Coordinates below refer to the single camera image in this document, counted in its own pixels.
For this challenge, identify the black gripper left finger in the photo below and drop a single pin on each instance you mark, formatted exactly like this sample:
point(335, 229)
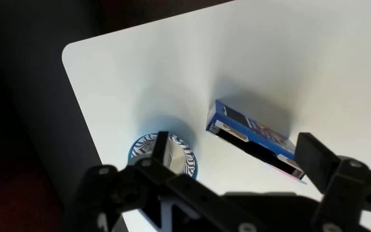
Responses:
point(160, 148)

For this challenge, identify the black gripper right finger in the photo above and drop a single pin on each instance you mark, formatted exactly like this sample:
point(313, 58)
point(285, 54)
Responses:
point(316, 161)

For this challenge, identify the white patterned paper cup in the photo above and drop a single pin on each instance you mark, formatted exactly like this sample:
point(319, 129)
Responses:
point(174, 156)

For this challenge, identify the blue cardboard box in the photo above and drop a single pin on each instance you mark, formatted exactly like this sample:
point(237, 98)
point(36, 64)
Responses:
point(254, 133)

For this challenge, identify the blue patterned paper plate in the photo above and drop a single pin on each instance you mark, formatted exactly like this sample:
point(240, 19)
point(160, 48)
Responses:
point(190, 161)

